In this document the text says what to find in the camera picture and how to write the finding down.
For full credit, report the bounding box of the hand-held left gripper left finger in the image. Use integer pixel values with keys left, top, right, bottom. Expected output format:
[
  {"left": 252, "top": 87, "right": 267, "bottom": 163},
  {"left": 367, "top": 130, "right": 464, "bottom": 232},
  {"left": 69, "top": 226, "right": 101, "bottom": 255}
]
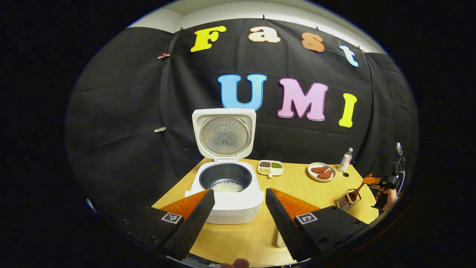
[{"left": 126, "top": 189, "right": 215, "bottom": 261}]

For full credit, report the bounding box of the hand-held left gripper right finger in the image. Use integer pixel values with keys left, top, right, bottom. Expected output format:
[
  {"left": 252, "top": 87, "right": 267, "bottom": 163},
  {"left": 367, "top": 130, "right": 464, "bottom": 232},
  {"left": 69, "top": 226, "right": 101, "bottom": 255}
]
[{"left": 265, "top": 188, "right": 369, "bottom": 262}]

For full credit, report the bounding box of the brown wooden spoon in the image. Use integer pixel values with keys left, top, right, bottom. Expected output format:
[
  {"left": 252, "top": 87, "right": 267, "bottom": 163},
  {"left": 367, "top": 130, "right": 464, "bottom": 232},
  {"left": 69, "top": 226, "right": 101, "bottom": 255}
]
[{"left": 344, "top": 182, "right": 367, "bottom": 207}]

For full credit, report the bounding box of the metal wire chopstick holder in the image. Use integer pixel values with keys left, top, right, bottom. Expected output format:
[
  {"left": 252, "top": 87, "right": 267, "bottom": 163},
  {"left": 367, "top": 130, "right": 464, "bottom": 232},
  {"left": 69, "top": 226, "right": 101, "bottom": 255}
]
[{"left": 337, "top": 189, "right": 362, "bottom": 211}]

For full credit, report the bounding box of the white rice cooker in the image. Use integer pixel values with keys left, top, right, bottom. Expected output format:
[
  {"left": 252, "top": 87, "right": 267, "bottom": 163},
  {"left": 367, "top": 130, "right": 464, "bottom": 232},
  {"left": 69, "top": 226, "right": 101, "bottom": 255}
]
[{"left": 185, "top": 108, "right": 265, "bottom": 225}]

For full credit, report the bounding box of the white rice pile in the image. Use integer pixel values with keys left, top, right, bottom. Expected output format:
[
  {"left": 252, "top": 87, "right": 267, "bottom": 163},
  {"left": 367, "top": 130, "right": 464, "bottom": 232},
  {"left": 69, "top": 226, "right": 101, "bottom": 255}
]
[{"left": 211, "top": 182, "right": 244, "bottom": 193}]

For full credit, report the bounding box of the small pink label bottle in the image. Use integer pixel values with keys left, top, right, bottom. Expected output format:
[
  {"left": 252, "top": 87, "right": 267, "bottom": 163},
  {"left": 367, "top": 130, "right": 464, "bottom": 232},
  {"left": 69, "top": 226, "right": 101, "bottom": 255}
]
[{"left": 338, "top": 147, "right": 354, "bottom": 172}]

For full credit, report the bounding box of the round white plate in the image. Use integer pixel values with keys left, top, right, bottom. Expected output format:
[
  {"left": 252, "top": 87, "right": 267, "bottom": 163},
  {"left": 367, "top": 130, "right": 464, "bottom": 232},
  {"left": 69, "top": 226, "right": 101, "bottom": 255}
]
[{"left": 307, "top": 162, "right": 337, "bottom": 182}]

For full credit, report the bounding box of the white divided bean dish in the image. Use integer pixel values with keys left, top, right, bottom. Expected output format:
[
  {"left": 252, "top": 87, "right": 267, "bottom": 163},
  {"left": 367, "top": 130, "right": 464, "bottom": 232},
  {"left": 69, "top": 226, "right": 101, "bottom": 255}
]
[{"left": 257, "top": 160, "right": 284, "bottom": 178}]

